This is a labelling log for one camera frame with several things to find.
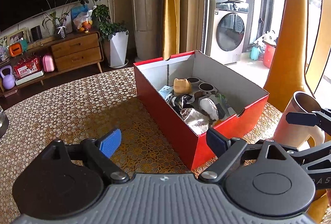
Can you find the teal spray bottle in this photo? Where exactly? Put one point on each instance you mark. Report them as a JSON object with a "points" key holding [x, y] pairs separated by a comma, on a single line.
{"points": [[255, 52]]}

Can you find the wooden tv cabinet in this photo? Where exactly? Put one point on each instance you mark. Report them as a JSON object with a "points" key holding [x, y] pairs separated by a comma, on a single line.
{"points": [[73, 52]]}

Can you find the glass electric kettle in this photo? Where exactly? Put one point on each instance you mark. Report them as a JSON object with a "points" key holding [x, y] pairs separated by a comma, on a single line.
{"points": [[4, 122]]}

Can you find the pink small case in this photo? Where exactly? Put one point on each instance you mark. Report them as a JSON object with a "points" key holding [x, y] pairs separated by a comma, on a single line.
{"points": [[48, 63]]}

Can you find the white round sunglasses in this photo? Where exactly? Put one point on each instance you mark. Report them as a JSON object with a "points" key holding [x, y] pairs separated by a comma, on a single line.
{"points": [[199, 85]]}

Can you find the white green carton box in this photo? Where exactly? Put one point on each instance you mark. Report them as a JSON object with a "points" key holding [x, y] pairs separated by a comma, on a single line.
{"points": [[165, 91]]}

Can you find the pink steel mug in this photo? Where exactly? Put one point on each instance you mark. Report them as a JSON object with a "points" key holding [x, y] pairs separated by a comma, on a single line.
{"points": [[296, 125]]}

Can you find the white plush toy keychain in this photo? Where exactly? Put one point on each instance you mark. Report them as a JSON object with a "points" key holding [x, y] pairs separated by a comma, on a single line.
{"points": [[214, 111]]}

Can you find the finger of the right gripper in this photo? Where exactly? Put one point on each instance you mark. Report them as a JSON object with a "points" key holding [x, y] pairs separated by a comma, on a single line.
{"points": [[302, 170], [320, 119]]}

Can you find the black cylinder speaker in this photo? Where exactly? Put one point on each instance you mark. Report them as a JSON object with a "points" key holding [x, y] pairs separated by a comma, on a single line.
{"points": [[36, 33]]}

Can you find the fruit bag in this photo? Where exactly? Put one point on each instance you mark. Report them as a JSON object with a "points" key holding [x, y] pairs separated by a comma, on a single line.
{"points": [[81, 17]]}

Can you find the purple kettlebell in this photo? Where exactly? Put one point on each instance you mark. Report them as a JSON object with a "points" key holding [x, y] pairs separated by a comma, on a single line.
{"points": [[8, 80]]}

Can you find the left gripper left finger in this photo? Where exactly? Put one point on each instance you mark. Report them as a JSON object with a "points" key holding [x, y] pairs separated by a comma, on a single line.
{"points": [[96, 153]]}

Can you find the yellow squishy bear toy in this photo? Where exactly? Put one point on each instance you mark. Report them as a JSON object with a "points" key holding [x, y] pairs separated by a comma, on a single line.
{"points": [[182, 86]]}

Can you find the white planter pot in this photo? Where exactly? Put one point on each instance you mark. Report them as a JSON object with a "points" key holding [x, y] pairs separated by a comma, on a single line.
{"points": [[115, 49]]}

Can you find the washing machine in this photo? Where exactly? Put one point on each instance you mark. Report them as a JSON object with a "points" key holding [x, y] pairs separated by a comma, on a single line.
{"points": [[226, 30]]}

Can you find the small potted plant vase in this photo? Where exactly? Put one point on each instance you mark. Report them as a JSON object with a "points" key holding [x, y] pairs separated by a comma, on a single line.
{"points": [[57, 20]]}

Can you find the silver foil snack bag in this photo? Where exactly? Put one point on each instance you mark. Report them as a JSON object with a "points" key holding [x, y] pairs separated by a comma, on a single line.
{"points": [[198, 122]]}

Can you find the standing air conditioner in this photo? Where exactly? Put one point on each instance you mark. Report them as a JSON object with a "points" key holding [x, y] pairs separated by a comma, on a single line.
{"points": [[147, 28]]}

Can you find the red gift box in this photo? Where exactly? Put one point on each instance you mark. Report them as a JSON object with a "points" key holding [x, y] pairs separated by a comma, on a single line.
{"points": [[28, 69]]}

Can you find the red bucket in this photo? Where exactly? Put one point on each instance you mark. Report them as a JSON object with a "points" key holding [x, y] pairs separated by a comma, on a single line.
{"points": [[268, 55]]}

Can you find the yellow curtain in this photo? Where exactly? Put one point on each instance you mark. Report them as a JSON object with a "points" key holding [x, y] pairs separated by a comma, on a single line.
{"points": [[170, 28]]}

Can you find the photo frame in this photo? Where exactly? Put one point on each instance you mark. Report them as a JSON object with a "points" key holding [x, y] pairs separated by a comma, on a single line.
{"points": [[16, 37]]}

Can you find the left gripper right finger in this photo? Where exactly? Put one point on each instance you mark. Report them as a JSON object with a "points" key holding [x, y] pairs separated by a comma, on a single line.
{"points": [[231, 154]]}

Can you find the black shiny snack packet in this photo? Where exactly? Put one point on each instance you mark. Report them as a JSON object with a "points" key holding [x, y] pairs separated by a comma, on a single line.
{"points": [[182, 101]]}

